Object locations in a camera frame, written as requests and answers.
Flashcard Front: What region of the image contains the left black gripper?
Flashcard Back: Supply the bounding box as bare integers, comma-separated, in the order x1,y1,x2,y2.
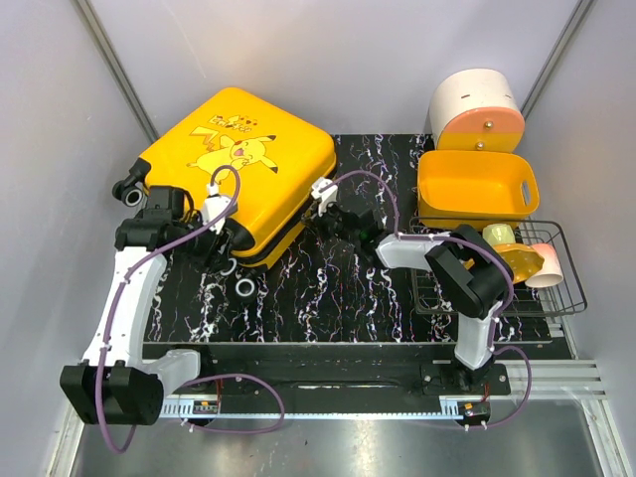
172,211,233,274

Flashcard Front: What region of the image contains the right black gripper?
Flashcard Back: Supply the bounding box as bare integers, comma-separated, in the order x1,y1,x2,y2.
304,196,360,245

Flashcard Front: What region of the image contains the yellow Pikachu suitcase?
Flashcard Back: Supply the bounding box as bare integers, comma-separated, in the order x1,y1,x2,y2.
112,87,337,302

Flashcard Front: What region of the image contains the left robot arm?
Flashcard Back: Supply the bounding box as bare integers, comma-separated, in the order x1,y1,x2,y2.
60,186,238,425

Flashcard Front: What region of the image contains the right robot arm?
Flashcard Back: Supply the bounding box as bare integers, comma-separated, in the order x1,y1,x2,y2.
308,204,514,395

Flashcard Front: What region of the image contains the black marble pattern mat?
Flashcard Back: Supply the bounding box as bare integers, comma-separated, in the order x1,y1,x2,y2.
144,134,552,346

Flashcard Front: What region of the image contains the yellow plastic basket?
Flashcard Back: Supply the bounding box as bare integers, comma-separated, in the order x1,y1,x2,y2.
417,150,541,230

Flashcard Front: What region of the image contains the pale green cup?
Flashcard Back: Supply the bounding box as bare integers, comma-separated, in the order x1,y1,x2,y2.
482,224,516,247

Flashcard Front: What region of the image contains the white pink drawer cabinet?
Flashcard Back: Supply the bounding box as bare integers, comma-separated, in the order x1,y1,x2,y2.
428,69,525,153

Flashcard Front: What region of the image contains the yellow ceramic dish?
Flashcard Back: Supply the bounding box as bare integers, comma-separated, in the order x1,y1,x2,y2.
494,243,545,284

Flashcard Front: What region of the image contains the pink white cup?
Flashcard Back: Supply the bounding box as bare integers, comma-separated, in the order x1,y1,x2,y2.
525,243,563,288

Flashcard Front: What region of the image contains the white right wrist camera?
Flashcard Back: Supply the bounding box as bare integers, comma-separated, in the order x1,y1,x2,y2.
311,177,338,217

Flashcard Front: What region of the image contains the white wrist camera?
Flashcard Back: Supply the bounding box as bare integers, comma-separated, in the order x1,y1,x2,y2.
311,177,338,217
200,184,238,235

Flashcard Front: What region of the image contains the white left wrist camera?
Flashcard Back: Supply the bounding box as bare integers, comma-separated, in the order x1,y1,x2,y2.
200,184,238,235

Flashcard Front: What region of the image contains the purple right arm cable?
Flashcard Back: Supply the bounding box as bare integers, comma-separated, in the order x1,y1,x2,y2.
325,169,534,431

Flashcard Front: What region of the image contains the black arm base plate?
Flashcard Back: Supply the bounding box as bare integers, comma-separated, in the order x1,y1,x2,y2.
144,342,511,398

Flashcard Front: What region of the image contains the black wire rack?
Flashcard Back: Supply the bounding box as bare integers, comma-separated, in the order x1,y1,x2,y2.
410,220,587,318

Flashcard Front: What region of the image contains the aluminium frame rail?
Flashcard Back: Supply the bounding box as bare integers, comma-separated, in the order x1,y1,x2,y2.
153,346,604,425

